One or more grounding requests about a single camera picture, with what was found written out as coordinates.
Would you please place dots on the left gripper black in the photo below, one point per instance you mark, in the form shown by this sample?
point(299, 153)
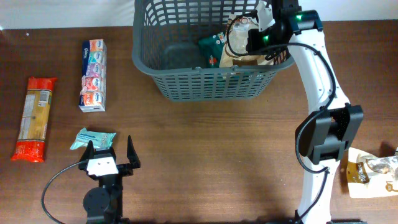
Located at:
point(127, 169)

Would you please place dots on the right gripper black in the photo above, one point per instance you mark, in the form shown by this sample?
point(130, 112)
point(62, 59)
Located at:
point(253, 42)

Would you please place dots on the beige rice bag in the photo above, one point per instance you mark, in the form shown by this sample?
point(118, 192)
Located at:
point(238, 38)

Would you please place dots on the green cocoa bag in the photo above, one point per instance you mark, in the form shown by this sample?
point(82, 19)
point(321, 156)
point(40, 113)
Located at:
point(212, 48)

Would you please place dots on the beige snack bag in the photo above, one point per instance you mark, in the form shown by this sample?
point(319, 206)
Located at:
point(369, 176)

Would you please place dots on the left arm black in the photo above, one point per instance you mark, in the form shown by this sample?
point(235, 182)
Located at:
point(104, 203)

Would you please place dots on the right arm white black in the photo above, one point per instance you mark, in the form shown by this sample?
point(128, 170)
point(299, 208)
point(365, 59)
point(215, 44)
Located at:
point(332, 123)

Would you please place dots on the multicolour tissue pack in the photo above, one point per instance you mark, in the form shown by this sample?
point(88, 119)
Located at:
point(93, 76)

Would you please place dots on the teal wet wipes packet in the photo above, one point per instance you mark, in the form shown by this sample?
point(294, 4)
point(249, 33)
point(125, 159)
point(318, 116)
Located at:
point(99, 139)

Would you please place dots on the orange spaghetti packet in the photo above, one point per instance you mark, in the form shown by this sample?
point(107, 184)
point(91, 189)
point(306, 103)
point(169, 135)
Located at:
point(30, 144)

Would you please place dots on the grey plastic basket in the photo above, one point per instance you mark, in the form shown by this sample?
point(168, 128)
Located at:
point(165, 46)

